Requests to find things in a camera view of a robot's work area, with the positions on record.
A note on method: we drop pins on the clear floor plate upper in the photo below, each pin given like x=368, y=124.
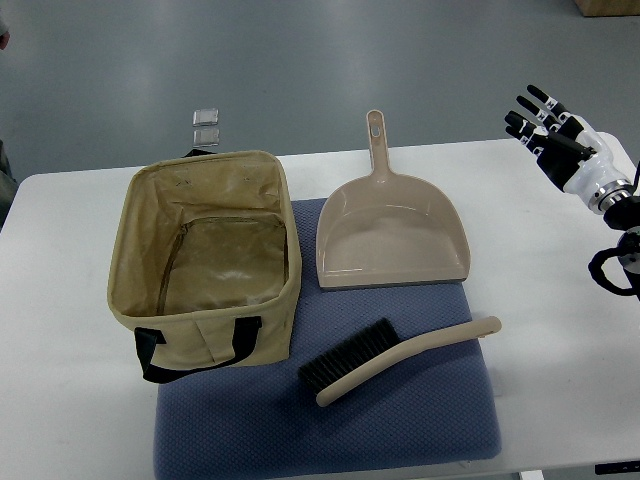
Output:
x=205, y=117

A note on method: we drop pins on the blue cushion mat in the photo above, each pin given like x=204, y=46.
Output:
x=377, y=378

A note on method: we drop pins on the pink dustpan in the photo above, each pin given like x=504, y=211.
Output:
x=387, y=228

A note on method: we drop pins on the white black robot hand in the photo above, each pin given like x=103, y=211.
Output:
x=569, y=151

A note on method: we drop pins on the pink hand broom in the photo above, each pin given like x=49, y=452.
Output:
x=369, y=352

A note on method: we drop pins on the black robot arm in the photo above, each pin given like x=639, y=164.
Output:
x=622, y=214

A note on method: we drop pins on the black table control panel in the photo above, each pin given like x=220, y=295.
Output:
x=617, y=468

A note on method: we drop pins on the cardboard box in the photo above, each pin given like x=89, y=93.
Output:
x=608, y=8

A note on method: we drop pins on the yellow fabric bag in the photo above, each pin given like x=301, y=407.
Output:
x=206, y=266

